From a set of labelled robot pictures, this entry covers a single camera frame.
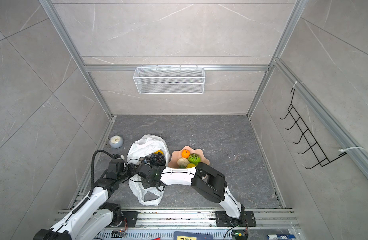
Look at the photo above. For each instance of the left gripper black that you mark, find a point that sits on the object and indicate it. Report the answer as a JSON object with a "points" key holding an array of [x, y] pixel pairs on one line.
{"points": [[132, 168]]}

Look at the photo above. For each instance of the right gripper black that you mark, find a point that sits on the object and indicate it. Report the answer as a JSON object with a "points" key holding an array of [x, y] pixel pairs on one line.
{"points": [[146, 186]]}

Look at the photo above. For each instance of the dark fake grape bunch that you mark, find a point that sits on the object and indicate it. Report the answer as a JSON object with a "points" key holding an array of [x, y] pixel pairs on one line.
{"points": [[155, 160]]}

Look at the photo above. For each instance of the white plastic bag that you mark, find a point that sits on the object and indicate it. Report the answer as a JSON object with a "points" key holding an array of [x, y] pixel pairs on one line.
{"points": [[148, 144]]}

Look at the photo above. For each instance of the pink scalloped plate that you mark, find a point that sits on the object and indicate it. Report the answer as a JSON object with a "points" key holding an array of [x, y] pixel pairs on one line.
{"points": [[176, 155]]}

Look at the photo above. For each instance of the yellow fake lemon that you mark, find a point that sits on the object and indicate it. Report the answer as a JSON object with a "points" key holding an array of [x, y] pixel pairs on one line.
{"points": [[191, 165]]}

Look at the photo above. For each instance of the orange fake fruit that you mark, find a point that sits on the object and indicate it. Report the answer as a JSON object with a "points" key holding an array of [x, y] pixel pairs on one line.
{"points": [[185, 153]]}

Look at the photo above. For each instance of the green textured fake fruit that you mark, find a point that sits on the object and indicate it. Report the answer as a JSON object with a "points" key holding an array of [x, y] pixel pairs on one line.
{"points": [[194, 159]]}

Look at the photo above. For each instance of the yellow fake banana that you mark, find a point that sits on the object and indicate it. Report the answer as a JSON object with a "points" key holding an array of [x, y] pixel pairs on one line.
{"points": [[159, 153]]}

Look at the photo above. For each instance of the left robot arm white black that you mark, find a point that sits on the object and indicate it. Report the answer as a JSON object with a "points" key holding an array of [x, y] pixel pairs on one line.
{"points": [[94, 212]]}

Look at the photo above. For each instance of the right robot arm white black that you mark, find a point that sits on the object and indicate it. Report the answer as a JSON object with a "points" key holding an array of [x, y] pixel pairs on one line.
{"points": [[204, 179]]}

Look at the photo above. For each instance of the beige fake fruit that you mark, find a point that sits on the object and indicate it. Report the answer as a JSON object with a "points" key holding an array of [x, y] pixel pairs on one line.
{"points": [[183, 163]]}

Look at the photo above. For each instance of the small white round clock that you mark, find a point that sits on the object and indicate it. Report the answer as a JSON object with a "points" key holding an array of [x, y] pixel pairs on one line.
{"points": [[116, 141]]}

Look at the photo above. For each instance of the blue yellow box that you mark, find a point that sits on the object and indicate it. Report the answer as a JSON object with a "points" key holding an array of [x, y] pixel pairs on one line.
{"points": [[192, 236]]}

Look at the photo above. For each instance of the green circuit board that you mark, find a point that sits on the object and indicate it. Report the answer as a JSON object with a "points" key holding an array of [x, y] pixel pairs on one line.
{"points": [[239, 235]]}

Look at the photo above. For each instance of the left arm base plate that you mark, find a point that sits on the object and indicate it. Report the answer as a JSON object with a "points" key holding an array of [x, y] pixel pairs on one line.
{"points": [[127, 219]]}

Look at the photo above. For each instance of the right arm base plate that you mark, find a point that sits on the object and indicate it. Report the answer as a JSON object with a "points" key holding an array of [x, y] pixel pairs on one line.
{"points": [[247, 219]]}

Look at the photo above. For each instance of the white wire mesh basket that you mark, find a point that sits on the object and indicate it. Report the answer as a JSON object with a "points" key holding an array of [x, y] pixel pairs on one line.
{"points": [[169, 80]]}

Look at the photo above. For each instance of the black wire hook rack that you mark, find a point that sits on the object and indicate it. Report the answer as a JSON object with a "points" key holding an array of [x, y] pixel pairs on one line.
{"points": [[306, 135]]}

